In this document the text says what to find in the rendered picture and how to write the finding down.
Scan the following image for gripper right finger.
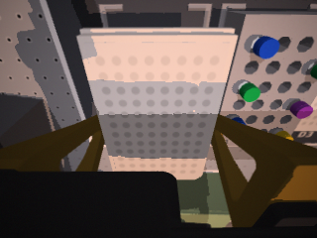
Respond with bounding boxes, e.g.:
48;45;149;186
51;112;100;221
211;114;317;227

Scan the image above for purple tube cap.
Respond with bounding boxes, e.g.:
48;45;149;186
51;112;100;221
287;99;313;119

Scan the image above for white thermal cycler with black keypad panel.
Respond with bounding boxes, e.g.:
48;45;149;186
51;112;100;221
0;94;51;149

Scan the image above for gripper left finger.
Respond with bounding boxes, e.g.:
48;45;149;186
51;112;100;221
0;115;105;172

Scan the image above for white well plate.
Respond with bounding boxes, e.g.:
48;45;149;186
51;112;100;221
76;28;238;179
295;96;317;131

